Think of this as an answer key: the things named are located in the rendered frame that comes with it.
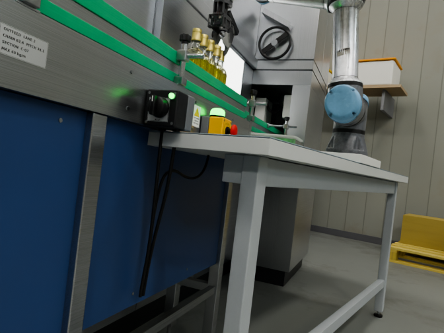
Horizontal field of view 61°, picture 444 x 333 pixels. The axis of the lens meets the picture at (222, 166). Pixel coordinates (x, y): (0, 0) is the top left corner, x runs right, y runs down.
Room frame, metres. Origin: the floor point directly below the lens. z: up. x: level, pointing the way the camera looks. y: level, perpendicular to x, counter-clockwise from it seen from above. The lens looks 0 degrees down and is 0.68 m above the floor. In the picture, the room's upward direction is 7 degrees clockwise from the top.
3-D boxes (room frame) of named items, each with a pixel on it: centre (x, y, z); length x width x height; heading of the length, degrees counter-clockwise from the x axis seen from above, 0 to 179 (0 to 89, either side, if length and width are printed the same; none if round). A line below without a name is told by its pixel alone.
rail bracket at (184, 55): (0.95, 0.11, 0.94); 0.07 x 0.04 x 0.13; 68
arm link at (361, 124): (1.40, -0.45, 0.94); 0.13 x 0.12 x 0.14; 153
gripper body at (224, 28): (1.52, 0.07, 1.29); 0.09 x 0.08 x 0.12; 153
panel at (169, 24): (1.75, 0.12, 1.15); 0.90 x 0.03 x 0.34; 158
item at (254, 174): (1.40, -0.47, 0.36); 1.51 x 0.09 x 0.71; 145
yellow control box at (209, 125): (1.10, 0.03, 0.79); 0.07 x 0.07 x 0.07; 68
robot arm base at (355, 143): (1.40, -0.46, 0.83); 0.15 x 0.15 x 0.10
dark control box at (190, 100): (0.84, 0.13, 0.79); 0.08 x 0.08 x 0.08; 68
